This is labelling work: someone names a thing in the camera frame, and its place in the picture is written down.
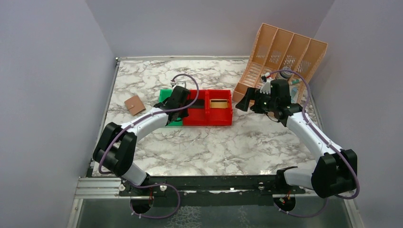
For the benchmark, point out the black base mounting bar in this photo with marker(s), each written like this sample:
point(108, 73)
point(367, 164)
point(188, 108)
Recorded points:
point(205, 191)

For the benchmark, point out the black card in red bin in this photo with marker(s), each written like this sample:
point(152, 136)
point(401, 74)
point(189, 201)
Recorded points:
point(198, 104)

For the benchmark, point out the brown leather card holder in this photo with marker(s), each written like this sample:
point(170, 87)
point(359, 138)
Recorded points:
point(134, 105)

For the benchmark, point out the peach desk organizer rack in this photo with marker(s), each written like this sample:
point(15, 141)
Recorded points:
point(274, 49)

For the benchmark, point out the red double plastic bin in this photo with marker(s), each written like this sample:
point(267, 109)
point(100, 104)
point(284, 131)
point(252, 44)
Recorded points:
point(208, 116)

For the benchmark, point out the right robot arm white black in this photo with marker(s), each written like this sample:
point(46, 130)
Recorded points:
point(336, 168)

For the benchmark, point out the round jar patterned lid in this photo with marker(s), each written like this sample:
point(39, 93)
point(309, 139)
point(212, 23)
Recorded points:
point(285, 73)

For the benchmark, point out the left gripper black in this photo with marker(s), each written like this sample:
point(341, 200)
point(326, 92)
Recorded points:
point(184, 114)

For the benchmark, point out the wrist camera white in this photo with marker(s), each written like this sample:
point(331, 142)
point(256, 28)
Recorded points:
point(266, 83)
point(175, 84)

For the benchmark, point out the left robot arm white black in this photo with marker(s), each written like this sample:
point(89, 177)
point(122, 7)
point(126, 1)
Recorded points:
point(116, 146)

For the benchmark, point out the gold card in red bin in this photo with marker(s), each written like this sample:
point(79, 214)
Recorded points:
point(219, 103)

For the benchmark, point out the green plastic bin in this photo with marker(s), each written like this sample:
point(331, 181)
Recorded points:
point(165, 93)

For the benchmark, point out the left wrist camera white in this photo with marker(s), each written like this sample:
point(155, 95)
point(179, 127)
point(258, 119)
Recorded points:
point(175, 84)

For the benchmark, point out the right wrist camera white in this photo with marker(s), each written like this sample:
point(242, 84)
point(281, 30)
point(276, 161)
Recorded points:
point(266, 83)

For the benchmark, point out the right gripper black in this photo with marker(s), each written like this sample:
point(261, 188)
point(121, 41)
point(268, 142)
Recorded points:
point(251, 94)

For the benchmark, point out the green white tube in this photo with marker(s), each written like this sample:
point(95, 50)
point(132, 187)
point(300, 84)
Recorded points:
point(296, 81)

